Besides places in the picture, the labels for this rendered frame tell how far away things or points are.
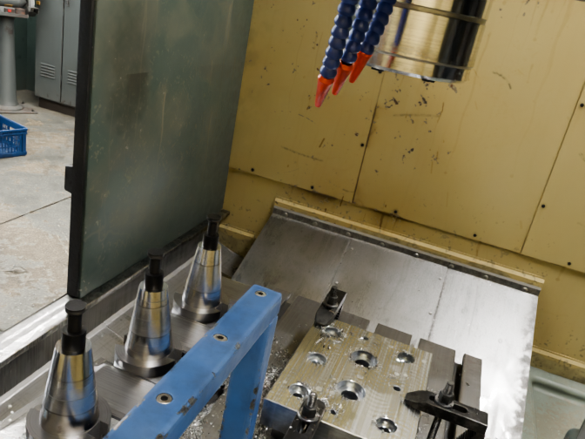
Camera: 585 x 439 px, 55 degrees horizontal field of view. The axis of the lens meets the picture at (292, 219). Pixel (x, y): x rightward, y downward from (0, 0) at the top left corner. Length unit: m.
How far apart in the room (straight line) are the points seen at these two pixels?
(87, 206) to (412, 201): 0.99
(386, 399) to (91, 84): 0.83
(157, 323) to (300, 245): 1.34
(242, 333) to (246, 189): 1.40
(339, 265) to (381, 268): 0.14
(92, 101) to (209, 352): 0.79
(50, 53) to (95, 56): 4.92
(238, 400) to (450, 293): 1.15
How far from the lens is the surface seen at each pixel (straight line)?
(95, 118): 1.28
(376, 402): 0.96
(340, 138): 1.82
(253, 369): 0.72
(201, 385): 0.53
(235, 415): 0.78
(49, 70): 6.19
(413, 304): 1.75
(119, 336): 1.56
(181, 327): 0.62
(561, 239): 1.84
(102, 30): 1.25
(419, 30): 0.66
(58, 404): 0.47
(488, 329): 1.76
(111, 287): 1.49
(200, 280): 0.63
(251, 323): 0.62
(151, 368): 0.55
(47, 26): 6.15
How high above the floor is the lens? 1.56
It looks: 22 degrees down
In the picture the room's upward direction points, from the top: 12 degrees clockwise
